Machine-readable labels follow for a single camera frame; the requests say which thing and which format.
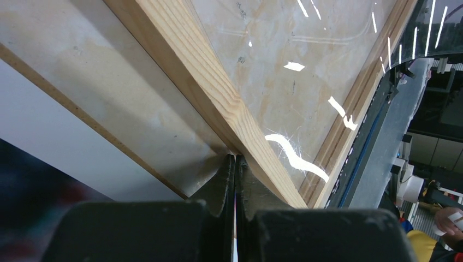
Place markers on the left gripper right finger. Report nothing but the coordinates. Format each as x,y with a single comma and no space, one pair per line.
252,200

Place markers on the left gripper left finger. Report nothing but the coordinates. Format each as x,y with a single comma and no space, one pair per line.
217,198

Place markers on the wooden picture frame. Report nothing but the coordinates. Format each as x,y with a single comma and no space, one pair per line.
169,33

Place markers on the printed photo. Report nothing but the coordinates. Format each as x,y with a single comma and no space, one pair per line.
54,156

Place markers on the transparent plastic sheet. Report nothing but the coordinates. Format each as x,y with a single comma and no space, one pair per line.
295,62

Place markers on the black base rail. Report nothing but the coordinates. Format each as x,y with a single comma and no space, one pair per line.
366,171

